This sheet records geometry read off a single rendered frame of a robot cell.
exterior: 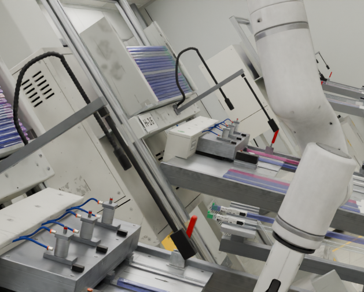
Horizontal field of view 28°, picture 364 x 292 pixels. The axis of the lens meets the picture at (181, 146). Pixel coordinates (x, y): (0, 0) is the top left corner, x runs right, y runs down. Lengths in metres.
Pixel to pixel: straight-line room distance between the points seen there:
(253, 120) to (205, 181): 3.57
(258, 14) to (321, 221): 0.34
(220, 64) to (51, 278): 4.73
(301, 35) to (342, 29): 7.59
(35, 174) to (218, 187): 0.85
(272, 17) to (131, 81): 1.22
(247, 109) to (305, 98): 4.61
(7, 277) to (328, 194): 0.52
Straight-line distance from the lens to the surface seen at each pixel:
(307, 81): 1.16
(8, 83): 1.54
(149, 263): 1.43
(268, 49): 1.17
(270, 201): 2.19
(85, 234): 1.28
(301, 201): 1.16
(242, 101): 5.76
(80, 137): 2.31
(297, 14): 1.18
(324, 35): 8.78
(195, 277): 1.41
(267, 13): 1.18
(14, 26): 4.49
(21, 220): 1.29
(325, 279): 1.64
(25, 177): 1.45
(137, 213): 2.29
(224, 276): 1.45
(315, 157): 1.14
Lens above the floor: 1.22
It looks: level
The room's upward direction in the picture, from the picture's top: 31 degrees counter-clockwise
